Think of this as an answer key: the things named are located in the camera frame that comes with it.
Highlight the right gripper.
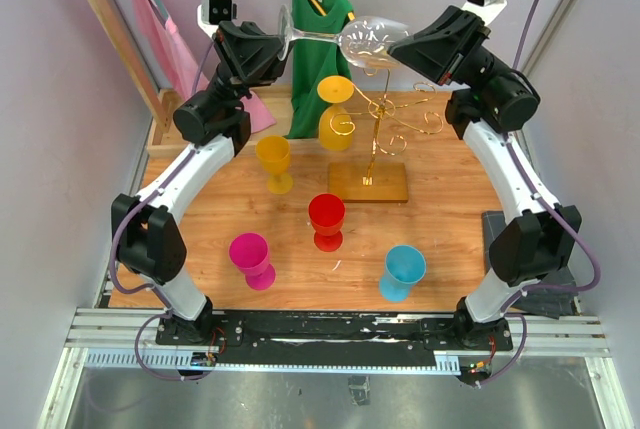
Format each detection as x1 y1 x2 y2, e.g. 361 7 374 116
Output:
384 6 510 93

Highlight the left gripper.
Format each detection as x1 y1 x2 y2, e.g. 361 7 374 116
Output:
207 21 296 116

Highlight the clear wine glass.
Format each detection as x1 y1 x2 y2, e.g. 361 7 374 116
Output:
278 6 411 69

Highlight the yellow goblet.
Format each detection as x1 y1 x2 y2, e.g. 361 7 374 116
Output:
317 75 355 152
256 135 293 195

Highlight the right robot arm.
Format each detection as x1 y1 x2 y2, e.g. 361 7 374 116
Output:
388 5 582 349

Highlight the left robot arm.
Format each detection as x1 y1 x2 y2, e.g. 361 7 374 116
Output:
108 21 289 345

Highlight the wooden rack base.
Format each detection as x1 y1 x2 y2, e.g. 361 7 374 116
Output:
328 162 409 203

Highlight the green tank top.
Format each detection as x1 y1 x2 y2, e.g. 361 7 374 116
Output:
287 0 354 139

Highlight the pink cloth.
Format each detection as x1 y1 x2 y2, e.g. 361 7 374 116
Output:
132 0 275 133

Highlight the wooden clothes stand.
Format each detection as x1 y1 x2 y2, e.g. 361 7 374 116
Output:
87 0 292 159

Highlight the red goblet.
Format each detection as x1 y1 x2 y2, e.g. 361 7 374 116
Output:
308 193 346 252

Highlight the magenta goblet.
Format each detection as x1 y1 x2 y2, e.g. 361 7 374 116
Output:
229 233 276 291

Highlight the blue goblet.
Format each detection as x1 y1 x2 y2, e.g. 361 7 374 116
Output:
379 245 427 303

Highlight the dark grey checked cloth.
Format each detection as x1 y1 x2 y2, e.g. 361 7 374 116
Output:
481 211 577 319

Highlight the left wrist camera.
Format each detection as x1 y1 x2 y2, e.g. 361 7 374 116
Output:
198 0 237 26

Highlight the gold wire glass rack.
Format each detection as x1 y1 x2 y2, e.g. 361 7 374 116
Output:
346 71 444 175

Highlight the black mounting rail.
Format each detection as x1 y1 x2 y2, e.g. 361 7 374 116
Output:
151 310 513 371

